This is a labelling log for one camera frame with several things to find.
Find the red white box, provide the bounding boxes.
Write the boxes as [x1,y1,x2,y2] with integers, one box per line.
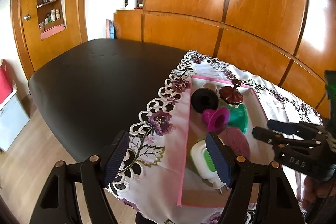
[0,60,30,152]

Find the pink cardboard tray box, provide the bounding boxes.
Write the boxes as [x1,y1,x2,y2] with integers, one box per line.
[177,85,274,208]

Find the wooden shelf cabinet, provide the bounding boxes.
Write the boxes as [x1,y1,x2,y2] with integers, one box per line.
[11,0,88,79]

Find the wooden wall cabinet panels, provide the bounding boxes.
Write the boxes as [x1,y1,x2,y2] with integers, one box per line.
[113,0,335,117]

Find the white green plug device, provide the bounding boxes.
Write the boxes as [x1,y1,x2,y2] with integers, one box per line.
[190,139,226,194]

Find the dark brown carved ornament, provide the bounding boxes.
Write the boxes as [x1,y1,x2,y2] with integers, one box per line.
[219,80,244,105]

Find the green plastic spool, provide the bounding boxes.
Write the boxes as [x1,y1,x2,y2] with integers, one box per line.
[224,103,248,133]

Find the magenta plastic cup piece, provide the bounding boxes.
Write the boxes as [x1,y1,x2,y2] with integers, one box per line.
[202,107,230,134]

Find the white embroidered floral tablecloth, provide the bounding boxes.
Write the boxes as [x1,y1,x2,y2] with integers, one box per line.
[107,51,322,223]

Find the purple oval brush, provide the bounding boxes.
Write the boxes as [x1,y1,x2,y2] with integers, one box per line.
[218,127,251,160]

